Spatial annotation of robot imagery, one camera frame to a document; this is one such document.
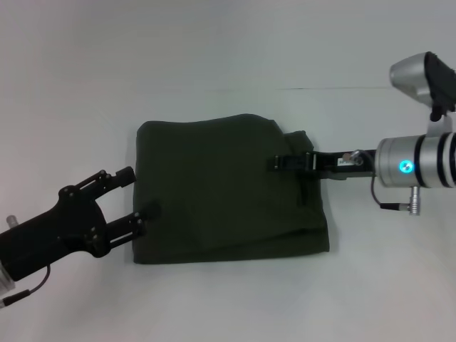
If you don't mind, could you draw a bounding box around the gripper cable with plug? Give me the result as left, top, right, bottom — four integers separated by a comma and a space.
341, 149, 423, 217
0, 265, 51, 308

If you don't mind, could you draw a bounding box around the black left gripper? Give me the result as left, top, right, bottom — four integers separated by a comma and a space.
0, 166, 162, 282

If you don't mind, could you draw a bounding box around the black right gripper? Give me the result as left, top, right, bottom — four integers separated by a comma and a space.
268, 148, 379, 182

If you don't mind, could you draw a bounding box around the right gripper cable with plug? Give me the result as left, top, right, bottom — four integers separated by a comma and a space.
341, 149, 423, 217

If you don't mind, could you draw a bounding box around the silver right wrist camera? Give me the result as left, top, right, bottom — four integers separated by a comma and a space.
388, 51, 456, 138

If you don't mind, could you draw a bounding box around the dark green FREE-print T-shirt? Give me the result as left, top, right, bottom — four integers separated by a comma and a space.
130, 113, 331, 266

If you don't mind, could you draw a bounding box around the left gripper cable with plug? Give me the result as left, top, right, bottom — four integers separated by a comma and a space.
0, 265, 51, 308

